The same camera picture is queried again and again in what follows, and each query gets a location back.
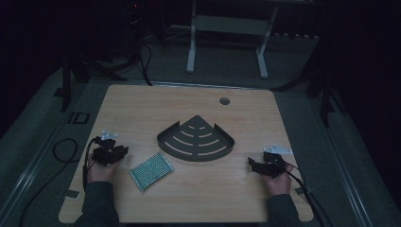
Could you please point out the dark metal corner shelf rack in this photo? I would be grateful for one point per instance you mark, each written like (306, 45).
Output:
(195, 142)

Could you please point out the grey tape piece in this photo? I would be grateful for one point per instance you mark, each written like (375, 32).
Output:
(303, 189)
(72, 194)

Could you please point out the black tripod stand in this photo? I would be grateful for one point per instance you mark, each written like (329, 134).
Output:
(324, 101)
(67, 82)

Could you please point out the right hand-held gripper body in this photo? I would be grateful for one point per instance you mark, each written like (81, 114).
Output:
(275, 164)

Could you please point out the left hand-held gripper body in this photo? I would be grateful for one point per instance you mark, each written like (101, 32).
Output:
(105, 150)

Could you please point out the person's right hand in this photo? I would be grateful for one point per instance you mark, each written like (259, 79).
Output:
(279, 184)

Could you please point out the white metal stand frame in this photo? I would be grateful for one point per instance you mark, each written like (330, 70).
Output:
(228, 25)

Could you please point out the person's left hand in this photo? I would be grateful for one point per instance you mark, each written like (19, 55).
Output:
(101, 172)

